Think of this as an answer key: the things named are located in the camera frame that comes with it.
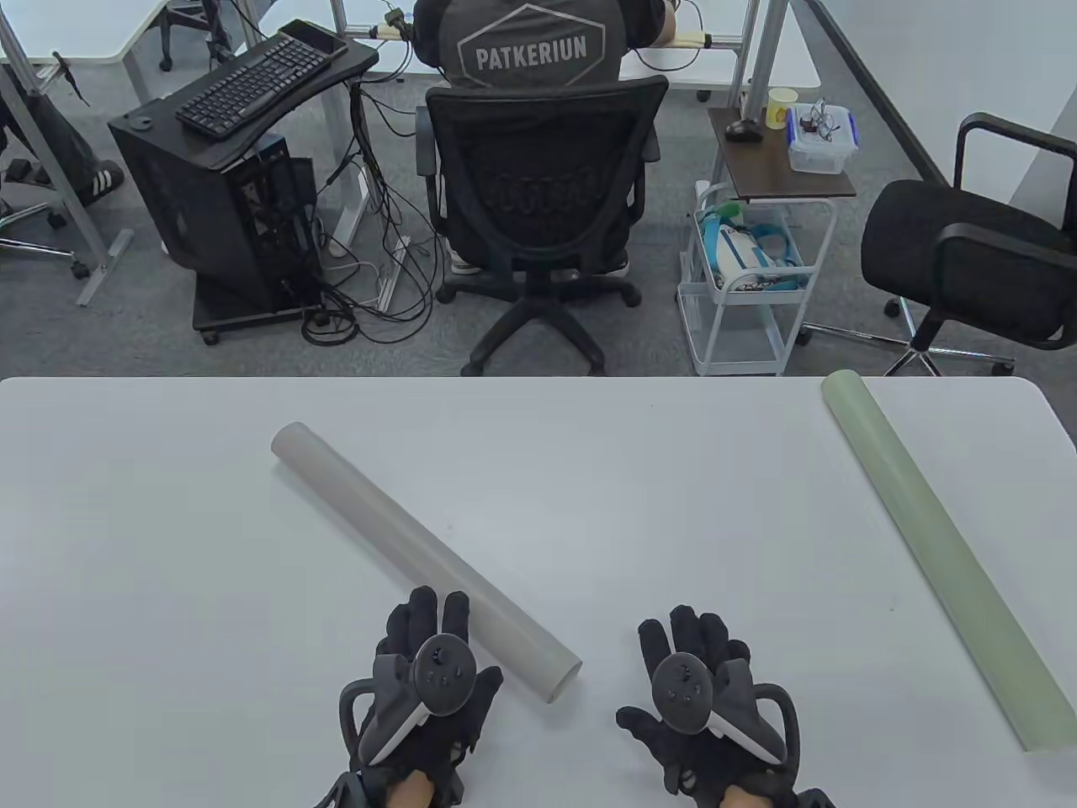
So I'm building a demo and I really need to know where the person's left hand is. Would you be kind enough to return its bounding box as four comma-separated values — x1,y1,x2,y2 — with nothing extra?
339,587,503,808

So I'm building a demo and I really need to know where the person's right hand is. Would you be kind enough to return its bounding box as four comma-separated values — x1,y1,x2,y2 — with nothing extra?
616,604,834,808

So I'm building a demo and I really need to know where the grey white hand controller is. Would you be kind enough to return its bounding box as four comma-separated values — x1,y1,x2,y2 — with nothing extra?
652,650,800,768
339,633,478,767

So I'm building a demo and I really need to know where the grey desk mat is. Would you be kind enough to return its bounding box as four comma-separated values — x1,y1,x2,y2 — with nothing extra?
271,423,583,704

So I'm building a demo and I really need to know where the pale green desk mat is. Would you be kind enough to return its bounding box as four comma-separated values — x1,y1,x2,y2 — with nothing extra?
821,369,1077,752

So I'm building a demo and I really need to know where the white power strip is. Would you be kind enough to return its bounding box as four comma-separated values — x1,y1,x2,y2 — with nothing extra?
379,237,411,311

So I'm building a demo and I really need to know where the black rolling computer platform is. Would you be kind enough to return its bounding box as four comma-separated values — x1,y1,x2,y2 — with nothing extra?
192,278,329,344

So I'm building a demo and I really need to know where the blue and white bag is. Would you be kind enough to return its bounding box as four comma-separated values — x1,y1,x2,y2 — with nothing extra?
698,206,804,293

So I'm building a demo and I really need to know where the black mesh office chair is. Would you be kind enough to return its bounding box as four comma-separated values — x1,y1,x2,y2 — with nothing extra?
416,74,670,377

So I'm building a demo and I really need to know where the black armchair with chrome legs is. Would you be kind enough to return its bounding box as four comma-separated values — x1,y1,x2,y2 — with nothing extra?
799,112,1077,377

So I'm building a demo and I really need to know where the brown side table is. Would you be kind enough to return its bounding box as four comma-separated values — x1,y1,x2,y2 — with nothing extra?
707,105,857,203

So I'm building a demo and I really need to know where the chrome office chair base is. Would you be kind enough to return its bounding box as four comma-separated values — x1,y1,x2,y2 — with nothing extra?
0,200,92,280

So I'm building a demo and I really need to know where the clear box with blue latches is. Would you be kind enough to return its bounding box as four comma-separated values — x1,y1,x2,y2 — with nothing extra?
787,103,861,175

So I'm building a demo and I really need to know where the black computer tower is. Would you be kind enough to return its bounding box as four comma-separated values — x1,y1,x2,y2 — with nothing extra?
108,97,325,314

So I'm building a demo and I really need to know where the black keyboard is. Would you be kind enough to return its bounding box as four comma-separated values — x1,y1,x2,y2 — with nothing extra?
175,35,333,138

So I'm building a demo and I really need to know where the black curved keyboard tray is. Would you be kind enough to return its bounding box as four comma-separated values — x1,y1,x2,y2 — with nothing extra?
181,19,379,169

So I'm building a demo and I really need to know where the black tablet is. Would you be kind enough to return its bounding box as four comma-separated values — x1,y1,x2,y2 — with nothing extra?
278,19,348,60

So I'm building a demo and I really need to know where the black office chair base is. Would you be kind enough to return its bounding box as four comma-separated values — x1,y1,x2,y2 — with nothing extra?
158,0,238,72

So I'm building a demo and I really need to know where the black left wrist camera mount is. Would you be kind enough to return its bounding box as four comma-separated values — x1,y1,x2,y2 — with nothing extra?
316,773,371,808

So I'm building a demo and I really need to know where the white wire rolling cart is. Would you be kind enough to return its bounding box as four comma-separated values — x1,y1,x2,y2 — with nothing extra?
677,181,838,377

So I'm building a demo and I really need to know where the bundle of black cables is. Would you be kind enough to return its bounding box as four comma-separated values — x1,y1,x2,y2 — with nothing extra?
301,76,447,346

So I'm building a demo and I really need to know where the grey metal desk frame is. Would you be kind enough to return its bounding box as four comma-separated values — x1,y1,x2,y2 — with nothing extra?
0,0,135,308

